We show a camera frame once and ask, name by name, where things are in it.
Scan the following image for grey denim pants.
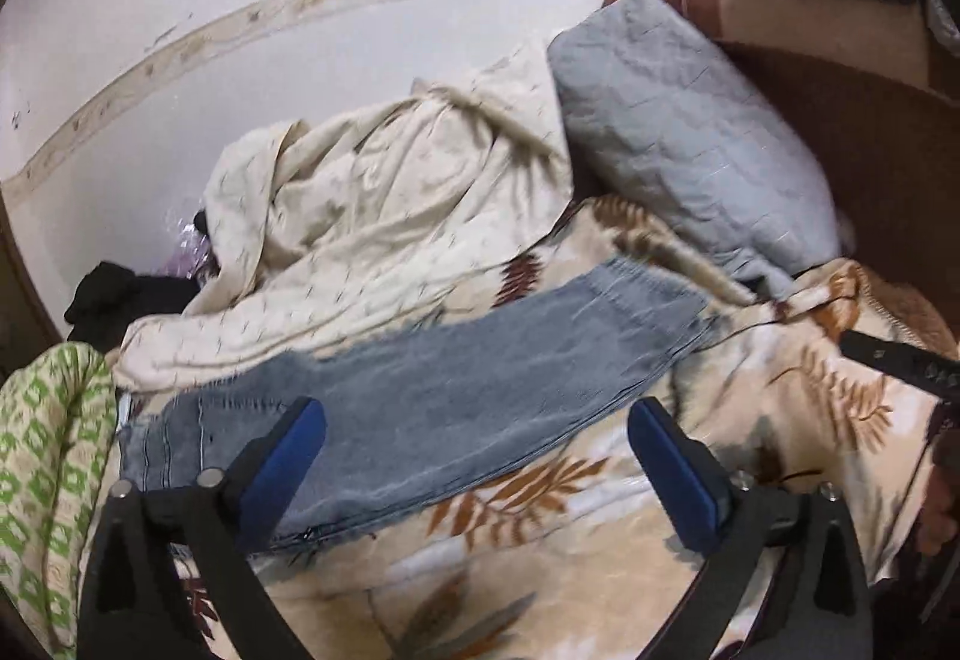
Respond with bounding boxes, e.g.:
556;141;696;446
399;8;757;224
119;259;719;551

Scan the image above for person right hand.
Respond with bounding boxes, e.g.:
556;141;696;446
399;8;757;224
916;428;958;556

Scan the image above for green white rolled quilt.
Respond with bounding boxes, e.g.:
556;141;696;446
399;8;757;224
2;341;117;658

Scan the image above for leaf pattern bed blanket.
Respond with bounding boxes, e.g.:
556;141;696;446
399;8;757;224
110;193;955;660

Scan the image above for black garment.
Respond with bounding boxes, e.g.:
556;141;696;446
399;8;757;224
64;262;200;353

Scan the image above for brown headboard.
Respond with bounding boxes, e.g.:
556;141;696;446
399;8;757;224
608;0;958;356

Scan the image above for purple plastic bag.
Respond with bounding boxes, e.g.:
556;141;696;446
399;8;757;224
161;210;220;286

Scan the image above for grey quilted pillow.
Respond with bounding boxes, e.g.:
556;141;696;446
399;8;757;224
548;0;841;299

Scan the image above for cream patterned duvet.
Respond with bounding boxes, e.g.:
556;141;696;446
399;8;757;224
114;43;573;392

